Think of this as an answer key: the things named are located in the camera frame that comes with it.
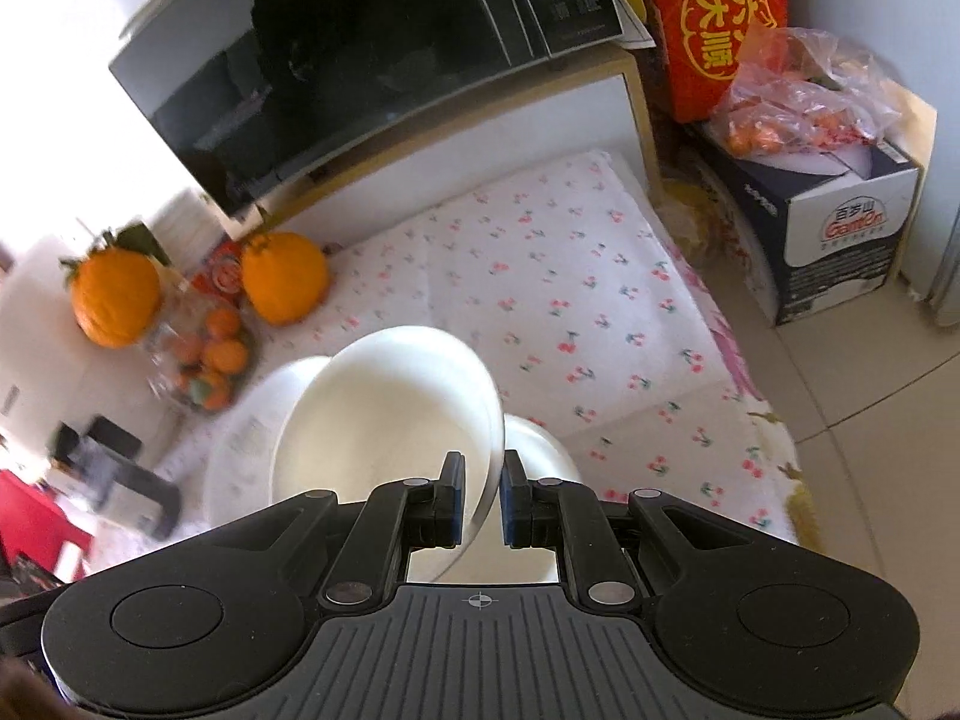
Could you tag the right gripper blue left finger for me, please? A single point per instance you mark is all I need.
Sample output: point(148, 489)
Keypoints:
point(398, 519)

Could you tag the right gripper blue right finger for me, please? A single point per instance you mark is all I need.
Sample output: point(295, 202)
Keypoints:
point(592, 567)

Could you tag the white glass bowl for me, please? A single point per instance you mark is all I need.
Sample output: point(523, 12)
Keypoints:
point(510, 547)

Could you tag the cream bowl front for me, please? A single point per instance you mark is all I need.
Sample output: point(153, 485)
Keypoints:
point(391, 406)

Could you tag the large blue patterned plate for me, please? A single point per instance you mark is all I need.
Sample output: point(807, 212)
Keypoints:
point(238, 477)

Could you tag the stack of white paper bowls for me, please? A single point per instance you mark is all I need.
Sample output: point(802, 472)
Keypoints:
point(187, 230)

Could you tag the cherry print tablecloth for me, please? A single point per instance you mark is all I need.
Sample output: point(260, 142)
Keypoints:
point(592, 325)

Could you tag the glass jar of tangerines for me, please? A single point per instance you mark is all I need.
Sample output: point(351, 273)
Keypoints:
point(203, 350)

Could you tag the large orange on table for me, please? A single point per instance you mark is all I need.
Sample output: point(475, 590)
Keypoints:
point(285, 276)

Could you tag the red round tin can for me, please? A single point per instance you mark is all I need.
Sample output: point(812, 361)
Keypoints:
point(220, 273)

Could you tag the white air fryer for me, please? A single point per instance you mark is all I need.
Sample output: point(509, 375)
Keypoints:
point(53, 375)

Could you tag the orange on jar top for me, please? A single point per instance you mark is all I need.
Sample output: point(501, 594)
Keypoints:
point(118, 288)

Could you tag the red plastic stool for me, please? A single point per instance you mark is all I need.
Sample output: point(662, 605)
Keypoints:
point(34, 527)

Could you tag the black white cardboard box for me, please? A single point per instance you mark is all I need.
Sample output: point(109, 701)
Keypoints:
point(812, 230)

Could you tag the white wooden microwave stand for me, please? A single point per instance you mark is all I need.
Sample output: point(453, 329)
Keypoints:
point(593, 99)

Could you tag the black microwave oven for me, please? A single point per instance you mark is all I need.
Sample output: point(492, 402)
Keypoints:
point(253, 95)

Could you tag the plastic bag of tangerines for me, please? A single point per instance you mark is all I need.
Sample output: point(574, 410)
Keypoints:
point(800, 91)

